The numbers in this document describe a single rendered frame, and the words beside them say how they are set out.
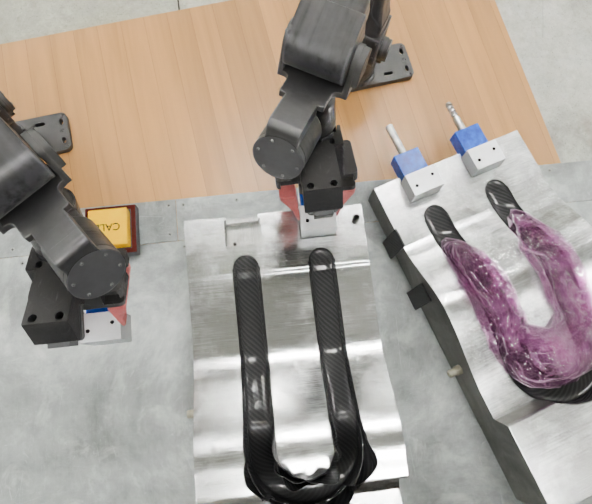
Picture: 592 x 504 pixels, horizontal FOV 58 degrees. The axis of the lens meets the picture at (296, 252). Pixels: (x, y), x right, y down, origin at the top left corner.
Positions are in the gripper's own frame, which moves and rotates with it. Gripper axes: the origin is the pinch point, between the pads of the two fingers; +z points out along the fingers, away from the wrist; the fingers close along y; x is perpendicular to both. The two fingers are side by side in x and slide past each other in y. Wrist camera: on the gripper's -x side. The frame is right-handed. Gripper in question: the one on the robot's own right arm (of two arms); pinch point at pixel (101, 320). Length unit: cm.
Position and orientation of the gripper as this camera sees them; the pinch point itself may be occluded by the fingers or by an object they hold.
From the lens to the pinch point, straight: 72.2
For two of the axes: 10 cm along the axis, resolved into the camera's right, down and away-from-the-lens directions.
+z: 0.2, 6.8, 7.4
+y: 9.9, -1.0, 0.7
